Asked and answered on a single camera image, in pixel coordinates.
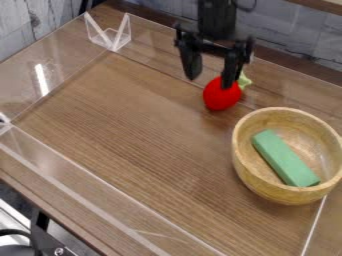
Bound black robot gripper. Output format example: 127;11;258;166
174;0;256;90

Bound green rectangular block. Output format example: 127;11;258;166
251;130;320;187

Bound black cable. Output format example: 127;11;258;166
0;229;45;256

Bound red plush strawberry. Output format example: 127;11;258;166
203;73;252;111

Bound clear acrylic tray enclosure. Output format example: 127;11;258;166
0;9;342;256

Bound black table leg frame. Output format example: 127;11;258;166
31;208;77;256

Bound light wooden bowl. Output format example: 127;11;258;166
231;107;342;205

